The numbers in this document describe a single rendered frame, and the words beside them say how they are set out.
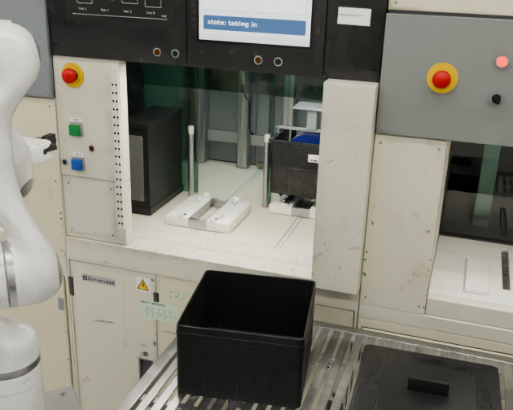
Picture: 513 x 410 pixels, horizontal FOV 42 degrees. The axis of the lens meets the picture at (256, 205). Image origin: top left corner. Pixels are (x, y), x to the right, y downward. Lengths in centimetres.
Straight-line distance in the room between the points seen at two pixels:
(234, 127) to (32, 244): 160
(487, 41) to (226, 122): 139
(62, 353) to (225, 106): 112
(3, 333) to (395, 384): 76
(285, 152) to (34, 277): 112
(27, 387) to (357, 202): 84
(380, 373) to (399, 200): 44
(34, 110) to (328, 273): 93
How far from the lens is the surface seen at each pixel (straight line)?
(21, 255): 123
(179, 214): 209
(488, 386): 150
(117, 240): 199
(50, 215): 208
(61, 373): 234
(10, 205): 122
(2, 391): 134
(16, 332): 132
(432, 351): 177
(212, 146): 276
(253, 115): 267
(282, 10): 164
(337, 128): 160
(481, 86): 159
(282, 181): 218
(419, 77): 159
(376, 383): 144
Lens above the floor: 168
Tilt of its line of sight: 21 degrees down
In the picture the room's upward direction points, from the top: 2 degrees clockwise
